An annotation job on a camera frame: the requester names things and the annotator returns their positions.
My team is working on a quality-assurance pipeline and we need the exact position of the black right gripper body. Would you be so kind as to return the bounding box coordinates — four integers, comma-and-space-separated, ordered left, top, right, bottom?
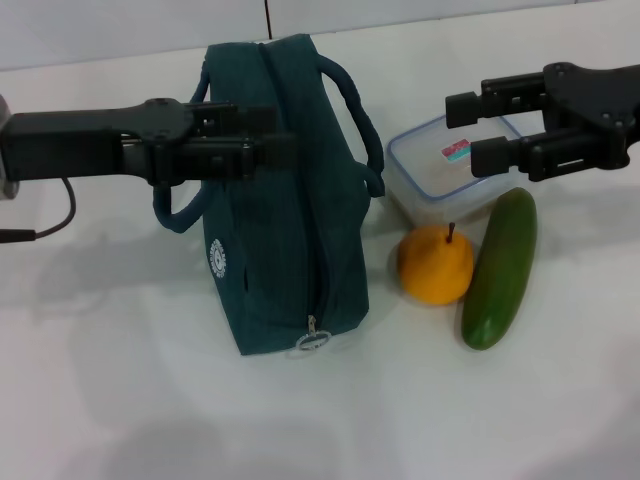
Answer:
529, 61, 640, 182

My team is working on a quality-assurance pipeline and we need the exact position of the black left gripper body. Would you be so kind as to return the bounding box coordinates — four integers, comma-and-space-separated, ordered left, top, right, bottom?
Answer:
0, 98, 201, 189

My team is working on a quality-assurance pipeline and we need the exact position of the clear plastic food container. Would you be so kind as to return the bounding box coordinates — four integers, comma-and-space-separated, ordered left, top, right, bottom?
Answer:
385, 113, 524, 227

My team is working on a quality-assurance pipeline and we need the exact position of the dark teal insulated lunch bag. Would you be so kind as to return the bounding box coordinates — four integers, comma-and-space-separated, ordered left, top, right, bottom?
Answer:
152, 33, 387, 357

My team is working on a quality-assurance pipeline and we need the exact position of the green cucumber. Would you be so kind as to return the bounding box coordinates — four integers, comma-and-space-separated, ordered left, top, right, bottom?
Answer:
460, 187, 539, 351

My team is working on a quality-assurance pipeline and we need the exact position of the orange yellow pear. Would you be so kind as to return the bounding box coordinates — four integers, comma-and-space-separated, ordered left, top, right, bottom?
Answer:
397, 222, 475, 306

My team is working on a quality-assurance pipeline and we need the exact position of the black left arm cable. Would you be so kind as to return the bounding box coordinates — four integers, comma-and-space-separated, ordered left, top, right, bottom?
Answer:
0, 177, 77, 245

